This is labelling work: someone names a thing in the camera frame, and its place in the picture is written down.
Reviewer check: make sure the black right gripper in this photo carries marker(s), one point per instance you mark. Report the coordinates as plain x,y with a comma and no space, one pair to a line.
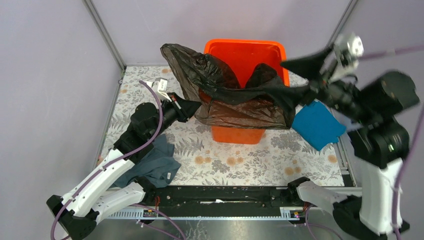
307,66

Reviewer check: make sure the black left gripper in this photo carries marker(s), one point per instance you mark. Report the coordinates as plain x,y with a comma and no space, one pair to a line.
184,108

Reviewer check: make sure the black plastic trash bag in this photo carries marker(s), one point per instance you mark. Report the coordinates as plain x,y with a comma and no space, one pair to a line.
265,103

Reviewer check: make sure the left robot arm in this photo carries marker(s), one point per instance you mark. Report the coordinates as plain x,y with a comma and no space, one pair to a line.
81,209

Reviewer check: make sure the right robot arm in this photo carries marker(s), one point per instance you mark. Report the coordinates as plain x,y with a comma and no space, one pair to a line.
383,145

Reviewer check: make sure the orange plastic trash bin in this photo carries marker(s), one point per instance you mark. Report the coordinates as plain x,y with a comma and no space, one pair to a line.
243,56

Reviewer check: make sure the bright blue folded cloth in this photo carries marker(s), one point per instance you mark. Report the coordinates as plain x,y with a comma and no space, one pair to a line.
317,126

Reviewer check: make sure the grey-blue crumpled cloth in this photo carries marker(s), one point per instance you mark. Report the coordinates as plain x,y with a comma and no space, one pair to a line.
158,166

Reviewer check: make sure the floral patterned table mat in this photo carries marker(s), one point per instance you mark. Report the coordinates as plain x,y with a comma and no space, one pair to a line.
280,157

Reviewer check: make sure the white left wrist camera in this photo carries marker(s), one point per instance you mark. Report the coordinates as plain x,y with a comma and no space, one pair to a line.
159,86

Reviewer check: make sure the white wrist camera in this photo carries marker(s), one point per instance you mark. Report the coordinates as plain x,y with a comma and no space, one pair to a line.
348,48
159,86

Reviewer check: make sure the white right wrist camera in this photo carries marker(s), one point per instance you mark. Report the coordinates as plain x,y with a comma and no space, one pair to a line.
348,48

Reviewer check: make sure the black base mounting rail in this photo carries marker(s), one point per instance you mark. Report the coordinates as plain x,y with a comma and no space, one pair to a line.
223,201

